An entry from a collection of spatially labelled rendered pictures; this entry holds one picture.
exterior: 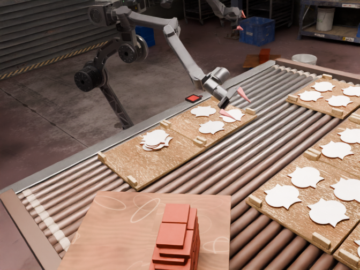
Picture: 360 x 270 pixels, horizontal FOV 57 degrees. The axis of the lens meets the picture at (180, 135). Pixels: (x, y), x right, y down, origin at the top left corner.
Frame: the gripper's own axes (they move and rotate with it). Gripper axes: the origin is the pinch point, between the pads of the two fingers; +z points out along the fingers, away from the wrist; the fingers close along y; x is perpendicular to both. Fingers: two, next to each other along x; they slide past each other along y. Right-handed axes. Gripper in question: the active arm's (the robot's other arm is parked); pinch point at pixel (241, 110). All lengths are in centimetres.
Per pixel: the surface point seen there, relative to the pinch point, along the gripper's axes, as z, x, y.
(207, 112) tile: -21.2, -43.4, 8.6
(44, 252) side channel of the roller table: -16, 39, 84
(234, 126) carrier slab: -2.6, -33.8, 5.7
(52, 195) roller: -39, 12, 81
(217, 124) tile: -10.4, -33.4, 10.5
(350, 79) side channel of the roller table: 28, -84, -66
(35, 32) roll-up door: -405, -323, 74
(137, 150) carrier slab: -29, -13, 46
